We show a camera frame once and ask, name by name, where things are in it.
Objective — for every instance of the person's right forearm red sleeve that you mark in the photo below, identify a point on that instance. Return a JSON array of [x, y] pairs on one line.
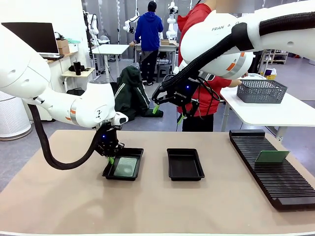
[[222, 82]]

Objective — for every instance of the white background desk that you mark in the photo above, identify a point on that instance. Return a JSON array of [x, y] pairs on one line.
[[110, 49]]

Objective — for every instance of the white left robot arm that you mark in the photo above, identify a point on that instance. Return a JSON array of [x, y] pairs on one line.
[[24, 68]]

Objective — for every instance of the grey mesh basket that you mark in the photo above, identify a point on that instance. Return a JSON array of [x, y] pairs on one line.
[[261, 91]]

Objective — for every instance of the dark green jacket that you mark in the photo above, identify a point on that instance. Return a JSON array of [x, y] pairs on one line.
[[130, 96]]

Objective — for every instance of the person's right hand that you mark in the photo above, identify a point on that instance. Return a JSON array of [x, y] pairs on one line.
[[236, 82]]

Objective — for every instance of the black computer monitor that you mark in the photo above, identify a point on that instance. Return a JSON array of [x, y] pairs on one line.
[[29, 37]]

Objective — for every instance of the green perforated circuit board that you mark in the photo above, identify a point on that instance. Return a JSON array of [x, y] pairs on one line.
[[125, 167], [272, 156]]

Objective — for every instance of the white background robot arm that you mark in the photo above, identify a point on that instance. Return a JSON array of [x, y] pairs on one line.
[[93, 25], [171, 24], [130, 23]]

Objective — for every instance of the white shelving unit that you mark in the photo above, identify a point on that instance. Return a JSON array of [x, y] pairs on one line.
[[274, 56]]

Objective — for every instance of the purple and yellow package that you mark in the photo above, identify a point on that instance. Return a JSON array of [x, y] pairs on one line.
[[270, 73]]

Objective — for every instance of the black tumbler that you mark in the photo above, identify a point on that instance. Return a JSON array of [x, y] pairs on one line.
[[77, 68]]

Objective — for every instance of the person in blue hoodie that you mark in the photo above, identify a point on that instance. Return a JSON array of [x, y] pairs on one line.
[[148, 32]]

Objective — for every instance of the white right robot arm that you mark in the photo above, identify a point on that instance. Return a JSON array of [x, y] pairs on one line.
[[209, 44]]

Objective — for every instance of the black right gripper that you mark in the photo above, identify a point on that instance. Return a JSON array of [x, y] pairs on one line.
[[183, 92]]

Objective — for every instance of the black slotted board rack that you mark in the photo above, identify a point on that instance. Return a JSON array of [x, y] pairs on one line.
[[283, 182]]

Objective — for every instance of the white back work table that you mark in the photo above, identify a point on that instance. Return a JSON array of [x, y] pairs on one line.
[[169, 47]]

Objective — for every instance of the person's left hand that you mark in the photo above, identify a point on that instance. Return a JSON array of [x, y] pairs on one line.
[[245, 74]]

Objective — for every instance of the small wooden-top side table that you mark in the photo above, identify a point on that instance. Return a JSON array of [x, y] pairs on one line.
[[83, 73]]

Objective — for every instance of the black ESD tray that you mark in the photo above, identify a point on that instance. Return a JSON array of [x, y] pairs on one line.
[[184, 164], [138, 153]]

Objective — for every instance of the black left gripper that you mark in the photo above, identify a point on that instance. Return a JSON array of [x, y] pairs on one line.
[[107, 138]]

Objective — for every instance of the black bag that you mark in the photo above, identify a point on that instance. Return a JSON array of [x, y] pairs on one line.
[[75, 91]]

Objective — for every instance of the white side table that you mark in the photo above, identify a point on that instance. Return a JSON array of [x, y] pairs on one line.
[[270, 113]]

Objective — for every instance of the grey stool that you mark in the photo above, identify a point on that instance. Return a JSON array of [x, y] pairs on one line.
[[163, 71]]

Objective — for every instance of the person in red jacket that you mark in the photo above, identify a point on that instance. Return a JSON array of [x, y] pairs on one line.
[[194, 24]]

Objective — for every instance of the white air purifier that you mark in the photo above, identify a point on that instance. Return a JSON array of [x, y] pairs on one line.
[[12, 118]]

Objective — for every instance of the plain cardboard box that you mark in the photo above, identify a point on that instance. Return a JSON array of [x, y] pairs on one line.
[[62, 46]]

